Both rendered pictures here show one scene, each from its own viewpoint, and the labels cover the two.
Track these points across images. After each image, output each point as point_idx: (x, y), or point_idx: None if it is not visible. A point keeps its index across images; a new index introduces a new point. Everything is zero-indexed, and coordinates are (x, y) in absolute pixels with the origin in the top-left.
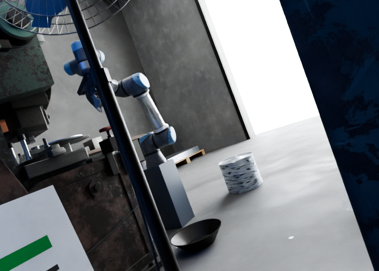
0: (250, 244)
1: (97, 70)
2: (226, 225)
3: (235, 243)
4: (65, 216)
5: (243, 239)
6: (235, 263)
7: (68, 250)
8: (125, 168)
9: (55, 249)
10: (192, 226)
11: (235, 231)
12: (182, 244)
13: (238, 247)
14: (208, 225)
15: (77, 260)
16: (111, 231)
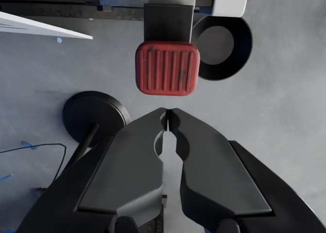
0: (199, 108)
1: None
2: (251, 61)
3: (204, 92)
4: (26, 24)
5: (210, 97)
6: (171, 106)
7: (39, 29)
8: (202, 8)
9: (19, 26)
10: (243, 23)
11: (229, 82)
12: (210, 24)
13: (195, 99)
14: (243, 48)
15: (52, 31)
16: (120, 7)
